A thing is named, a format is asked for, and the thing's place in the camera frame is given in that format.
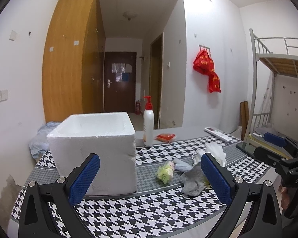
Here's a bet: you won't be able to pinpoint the light blue face mask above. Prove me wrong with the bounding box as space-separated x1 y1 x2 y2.
173 158 193 173

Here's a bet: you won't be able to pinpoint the green tissue pack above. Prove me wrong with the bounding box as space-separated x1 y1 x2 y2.
157 161 175 184

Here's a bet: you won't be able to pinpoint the grey sock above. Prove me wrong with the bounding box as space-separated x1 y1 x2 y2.
180 163 208 197

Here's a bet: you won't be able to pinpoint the white plastic bag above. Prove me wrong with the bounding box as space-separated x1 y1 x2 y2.
192 142 227 167

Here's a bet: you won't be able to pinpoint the black smartphone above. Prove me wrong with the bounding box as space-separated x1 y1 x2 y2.
236 142 256 158

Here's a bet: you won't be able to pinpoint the white styrofoam box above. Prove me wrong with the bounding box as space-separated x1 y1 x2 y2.
47 112 137 196

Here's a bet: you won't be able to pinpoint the white remote control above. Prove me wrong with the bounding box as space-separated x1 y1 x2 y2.
204 127 233 142

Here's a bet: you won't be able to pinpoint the wooden planks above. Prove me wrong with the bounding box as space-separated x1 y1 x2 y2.
240 101 249 140

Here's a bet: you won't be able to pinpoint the light blue cloth pile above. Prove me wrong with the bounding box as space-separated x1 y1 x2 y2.
28 121 60 160

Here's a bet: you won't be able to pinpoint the red snack packet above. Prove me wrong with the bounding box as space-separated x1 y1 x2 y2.
156 133 175 143

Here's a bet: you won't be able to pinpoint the white red pump bottle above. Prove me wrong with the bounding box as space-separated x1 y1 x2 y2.
143 96 154 147

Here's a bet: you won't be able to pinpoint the red fire extinguisher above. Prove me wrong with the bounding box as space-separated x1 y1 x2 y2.
135 100 141 115

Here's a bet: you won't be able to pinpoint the metal bunk bed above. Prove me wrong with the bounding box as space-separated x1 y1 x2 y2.
243 29 298 156

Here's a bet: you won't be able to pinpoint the dark brown door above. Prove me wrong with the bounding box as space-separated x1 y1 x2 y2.
104 52 137 113

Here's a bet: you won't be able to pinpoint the wooden wardrobe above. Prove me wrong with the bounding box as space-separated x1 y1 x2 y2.
42 0 106 122

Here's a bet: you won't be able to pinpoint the red hanging bag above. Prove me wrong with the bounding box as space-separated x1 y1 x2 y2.
193 47 221 93

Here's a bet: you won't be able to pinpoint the ceiling lamp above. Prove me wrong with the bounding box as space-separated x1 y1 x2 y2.
123 11 137 21

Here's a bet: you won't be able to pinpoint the white wall switch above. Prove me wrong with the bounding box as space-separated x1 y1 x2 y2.
0 90 8 102

